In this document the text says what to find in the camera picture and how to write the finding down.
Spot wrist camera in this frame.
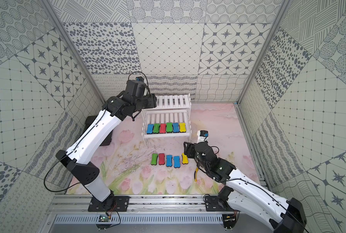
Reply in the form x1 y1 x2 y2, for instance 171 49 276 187
197 130 208 143
135 76 145 83

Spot white cable duct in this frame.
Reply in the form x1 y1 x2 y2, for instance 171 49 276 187
54 214 223 225

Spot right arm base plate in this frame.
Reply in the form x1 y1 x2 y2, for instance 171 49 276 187
203 194 235 212

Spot red eraser shelf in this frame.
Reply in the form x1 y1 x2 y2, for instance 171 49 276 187
159 123 167 134
158 153 165 165

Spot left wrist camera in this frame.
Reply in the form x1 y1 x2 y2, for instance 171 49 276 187
135 76 145 83

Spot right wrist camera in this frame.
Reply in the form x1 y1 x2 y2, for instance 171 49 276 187
197 130 208 143

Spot yellow eraser top shelf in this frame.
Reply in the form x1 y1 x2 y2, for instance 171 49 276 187
182 153 188 165

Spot blue eraser shelf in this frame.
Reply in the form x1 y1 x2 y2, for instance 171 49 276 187
146 124 154 135
173 156 181 168
166 155 173 167
173 123 180 133

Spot green eraser top shelf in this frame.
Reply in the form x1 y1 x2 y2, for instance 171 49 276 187
151 153 158 166

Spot black plastic tool case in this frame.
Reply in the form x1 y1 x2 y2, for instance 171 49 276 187
84 116 113 146

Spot blue eraser top shelf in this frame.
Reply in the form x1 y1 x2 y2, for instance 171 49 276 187
173 156 181 168
166 155 173 167

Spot yellow handled pliers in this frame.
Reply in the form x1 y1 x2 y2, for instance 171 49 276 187
194 167 199 182

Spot red eraser lower shelf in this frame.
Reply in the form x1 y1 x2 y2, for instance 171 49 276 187
159 123 167 134

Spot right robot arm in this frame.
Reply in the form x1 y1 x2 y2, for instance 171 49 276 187
184 141 308 233

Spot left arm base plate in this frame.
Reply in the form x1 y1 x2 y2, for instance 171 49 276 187
88 196 130 212

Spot yellow eraser lower shelf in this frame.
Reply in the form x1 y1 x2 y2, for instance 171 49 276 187
179 122 187 133

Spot yellow eraser shelf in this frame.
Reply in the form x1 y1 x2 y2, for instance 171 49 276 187
179 122 187 133
182 153 188 165

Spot aluminium mounting rail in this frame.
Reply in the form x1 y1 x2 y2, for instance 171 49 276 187
49 193 287 215

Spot green eraser shelf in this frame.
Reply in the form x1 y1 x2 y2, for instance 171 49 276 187
153 123 160 134
151 153 158 166
166 122 173 133

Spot white wooden two-tier shelf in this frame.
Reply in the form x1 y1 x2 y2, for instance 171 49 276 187
142 94 192 146

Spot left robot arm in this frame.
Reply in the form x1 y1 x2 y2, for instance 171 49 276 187
56 77 157 205

